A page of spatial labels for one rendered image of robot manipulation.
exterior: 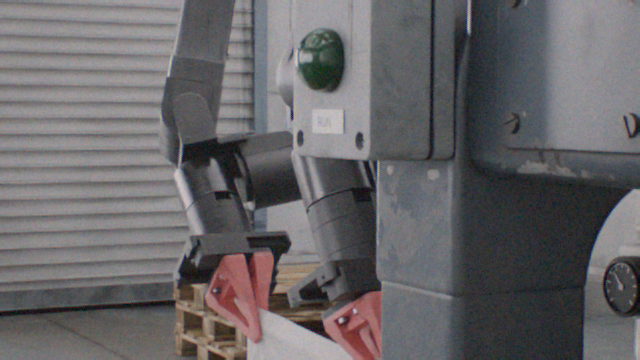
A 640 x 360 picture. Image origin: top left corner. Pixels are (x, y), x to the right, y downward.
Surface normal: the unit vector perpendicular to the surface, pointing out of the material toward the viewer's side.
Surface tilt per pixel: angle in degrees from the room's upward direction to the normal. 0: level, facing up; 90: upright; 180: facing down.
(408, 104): 90
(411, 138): 90
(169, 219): 87
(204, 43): 53
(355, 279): 63
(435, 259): 90
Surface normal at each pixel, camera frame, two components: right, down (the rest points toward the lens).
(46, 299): 0.47, 0.05
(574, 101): -0.88, 0.02
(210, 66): 0.19, -0.43
